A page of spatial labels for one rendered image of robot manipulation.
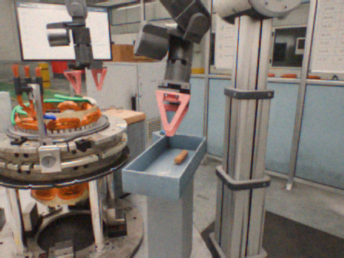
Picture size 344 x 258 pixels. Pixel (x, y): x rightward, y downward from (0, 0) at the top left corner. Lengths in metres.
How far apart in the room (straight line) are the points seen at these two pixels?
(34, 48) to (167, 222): 1.38
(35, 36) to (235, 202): 1.41
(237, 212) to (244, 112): 0.29
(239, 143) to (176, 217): 0.28
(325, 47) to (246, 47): 1.86
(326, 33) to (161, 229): 2.22
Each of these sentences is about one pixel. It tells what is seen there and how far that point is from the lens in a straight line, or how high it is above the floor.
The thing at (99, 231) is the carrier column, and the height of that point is 0.87.
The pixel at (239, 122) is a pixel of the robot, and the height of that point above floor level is 1.09.
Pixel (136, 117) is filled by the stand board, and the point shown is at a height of 1.06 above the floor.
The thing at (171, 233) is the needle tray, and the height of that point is 0.90.
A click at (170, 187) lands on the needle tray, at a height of 1.04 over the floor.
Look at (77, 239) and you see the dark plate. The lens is 0.82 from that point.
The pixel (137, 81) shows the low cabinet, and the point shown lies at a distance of 2.91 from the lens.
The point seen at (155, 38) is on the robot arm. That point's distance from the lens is 0.56.
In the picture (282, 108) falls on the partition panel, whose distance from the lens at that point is 2.71.
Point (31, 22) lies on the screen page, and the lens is 1.77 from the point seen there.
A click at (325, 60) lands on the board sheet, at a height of 1.23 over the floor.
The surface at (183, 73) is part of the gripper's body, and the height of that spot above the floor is 1.23.
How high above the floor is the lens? 1.26
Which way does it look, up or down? 15 degrees down
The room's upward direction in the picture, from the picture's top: straight up
